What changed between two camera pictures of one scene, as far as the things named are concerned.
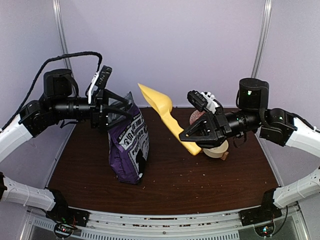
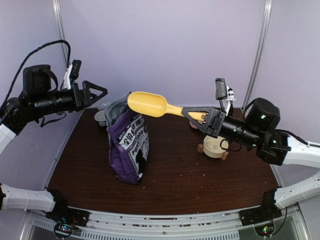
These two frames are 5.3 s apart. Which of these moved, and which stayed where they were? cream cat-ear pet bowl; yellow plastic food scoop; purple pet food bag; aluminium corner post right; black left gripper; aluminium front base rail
Moved: yellow plastic food scoop; black left gripper
Stayed: purple pet food bag; aluminium corner post right; cream cat-ear pet bowl; aluminium front base rail
